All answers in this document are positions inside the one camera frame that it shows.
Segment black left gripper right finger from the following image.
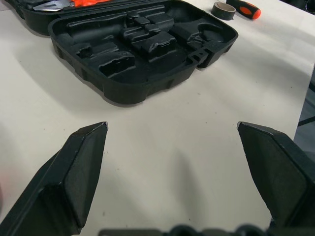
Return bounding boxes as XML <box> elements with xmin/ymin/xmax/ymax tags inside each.
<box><xmin>236</xmin><ymin>121</ymin><xmax>315</xmax><ymax>236</ymax></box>

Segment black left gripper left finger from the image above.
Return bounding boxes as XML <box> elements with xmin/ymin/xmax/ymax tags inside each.
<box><xmin>0</xmin><ymin>121</ymin><xmax>109</xmax><ymax>236</ymax></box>

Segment black plastic tool case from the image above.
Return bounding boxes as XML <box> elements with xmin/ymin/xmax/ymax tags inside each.
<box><xmin>18</xmin><ymin>0</ymin><xmax>239</xmax><ymax>107</ymax></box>

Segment black tape roll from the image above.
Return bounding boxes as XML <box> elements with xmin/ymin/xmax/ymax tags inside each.
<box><xmin>211</xmin><ymin>1</ymin><xmax>237</xmax><ymax>20</ymax></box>

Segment orange black handled screwdriver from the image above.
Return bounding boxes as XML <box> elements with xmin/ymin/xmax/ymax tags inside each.
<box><xmin>226</xmin><ymin>0</ymin><xmax>262</xmax><ymax>21</ymax></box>

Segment orange handled pliers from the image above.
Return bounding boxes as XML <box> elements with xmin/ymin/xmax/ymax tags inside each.
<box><xmin>33</xmin><ymin>0</ymin><xmax>109</xmax><ymax>12</ymax></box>

